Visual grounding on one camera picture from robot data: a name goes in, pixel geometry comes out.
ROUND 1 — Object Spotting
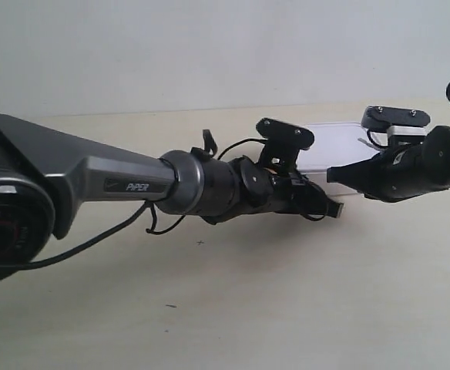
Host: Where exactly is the white lidded plastic container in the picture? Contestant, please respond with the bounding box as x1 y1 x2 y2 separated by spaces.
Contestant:
297 122 378 197

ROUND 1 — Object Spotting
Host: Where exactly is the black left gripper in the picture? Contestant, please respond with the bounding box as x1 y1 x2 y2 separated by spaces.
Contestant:
266 174 344 218

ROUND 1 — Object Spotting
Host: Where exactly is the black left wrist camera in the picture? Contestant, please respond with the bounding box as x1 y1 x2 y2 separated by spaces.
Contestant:
256 118 315 173

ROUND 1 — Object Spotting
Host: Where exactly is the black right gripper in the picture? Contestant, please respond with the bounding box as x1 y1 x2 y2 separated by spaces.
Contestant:
327 146 429 203

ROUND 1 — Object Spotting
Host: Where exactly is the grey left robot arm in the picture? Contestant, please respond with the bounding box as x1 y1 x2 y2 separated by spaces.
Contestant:
0 113 343 281

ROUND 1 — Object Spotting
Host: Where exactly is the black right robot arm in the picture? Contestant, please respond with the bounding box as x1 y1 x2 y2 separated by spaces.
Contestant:
327 126 450 203

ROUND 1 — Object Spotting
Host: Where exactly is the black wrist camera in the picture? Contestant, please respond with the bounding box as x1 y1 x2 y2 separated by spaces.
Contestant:
256 118 315 173
361 106 431 150

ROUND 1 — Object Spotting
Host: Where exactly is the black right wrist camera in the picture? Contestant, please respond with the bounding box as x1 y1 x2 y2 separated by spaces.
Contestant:
361 106 431 150

